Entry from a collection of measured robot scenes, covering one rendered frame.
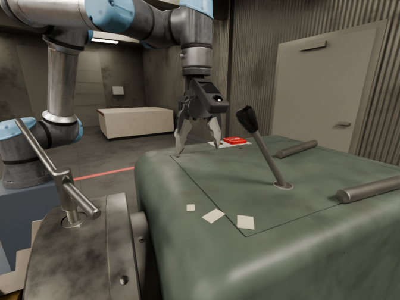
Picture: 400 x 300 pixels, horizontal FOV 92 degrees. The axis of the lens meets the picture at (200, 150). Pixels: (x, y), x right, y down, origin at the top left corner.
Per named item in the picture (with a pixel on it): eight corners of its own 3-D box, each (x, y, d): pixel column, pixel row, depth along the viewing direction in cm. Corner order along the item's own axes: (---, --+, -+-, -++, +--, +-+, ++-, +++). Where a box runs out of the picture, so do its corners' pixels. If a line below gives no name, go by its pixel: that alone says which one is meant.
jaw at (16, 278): (84, 268, 38) (81, 208, 42) (78, 271, 34) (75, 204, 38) (12, 290, 34) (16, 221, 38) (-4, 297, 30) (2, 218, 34)
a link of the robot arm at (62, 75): (30, 141, 79) (25, -19, 55) (67, 134, 92) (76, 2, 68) (47, 156, 76) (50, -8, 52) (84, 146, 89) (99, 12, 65)
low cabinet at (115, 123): (174, 133, 686) (173, 109, 662) (106, 141, 572) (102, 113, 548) (156, 126, 830) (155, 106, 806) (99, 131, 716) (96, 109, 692)
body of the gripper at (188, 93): (202, 116, 57) (202, 72, 53) (215, 119, 49) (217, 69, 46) (177, 117, 54) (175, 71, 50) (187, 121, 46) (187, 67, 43)
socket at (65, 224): (93, 233, 31) (90, 219, 30) (69, 245, 29) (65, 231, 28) (84, 222, 33) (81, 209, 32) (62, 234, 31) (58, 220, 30)
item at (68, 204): (87, 233, 31) (73, 169, 27) (72, 241, 30) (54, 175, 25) (82, 226, 32) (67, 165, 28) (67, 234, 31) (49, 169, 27)
